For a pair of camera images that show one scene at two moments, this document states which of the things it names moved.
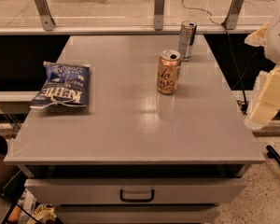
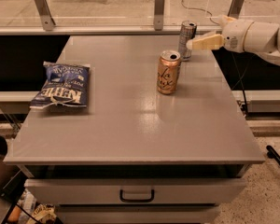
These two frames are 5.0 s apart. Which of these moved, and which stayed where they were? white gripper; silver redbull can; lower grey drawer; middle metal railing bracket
Moved: white gripper
Stayed: lower grey drawer; silver redbull can; middle metal railing bracket
